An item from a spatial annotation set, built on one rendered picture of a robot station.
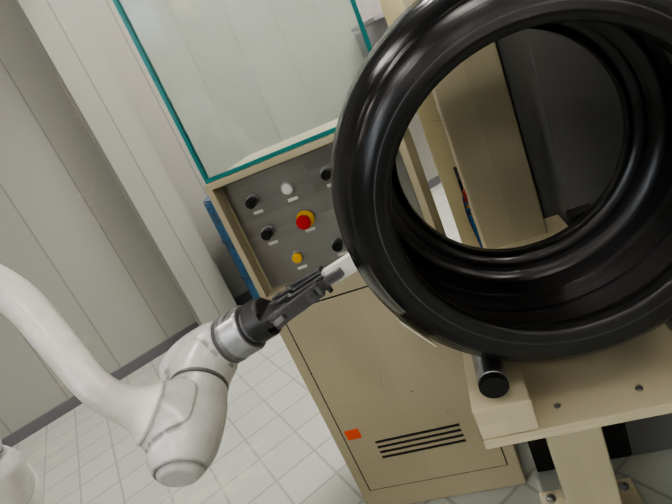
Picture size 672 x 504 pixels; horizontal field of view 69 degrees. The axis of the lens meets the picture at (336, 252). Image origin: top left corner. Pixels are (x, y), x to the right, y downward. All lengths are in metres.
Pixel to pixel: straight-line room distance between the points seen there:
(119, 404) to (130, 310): 3.24
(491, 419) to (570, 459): 0.64
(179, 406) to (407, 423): 0.98
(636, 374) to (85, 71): 3.47
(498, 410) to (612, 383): 0.20
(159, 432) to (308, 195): 0.78
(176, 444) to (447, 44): 0.64
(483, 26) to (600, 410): 0.58
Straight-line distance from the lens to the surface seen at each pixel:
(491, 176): 1.03
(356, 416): 1.65
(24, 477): 1.27
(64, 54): 3.77
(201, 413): 0.81
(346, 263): 0.79
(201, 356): 0.88
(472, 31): 0.61
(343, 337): 1.47
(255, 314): 0.84
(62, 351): 0.86
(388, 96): 0.61
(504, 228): 1.07
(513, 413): 0.82
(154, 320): 4.10
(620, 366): 0.94
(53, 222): 3.94
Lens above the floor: 1.40
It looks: 18 degrees down
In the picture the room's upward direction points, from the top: 24 degrees counter-clockwise
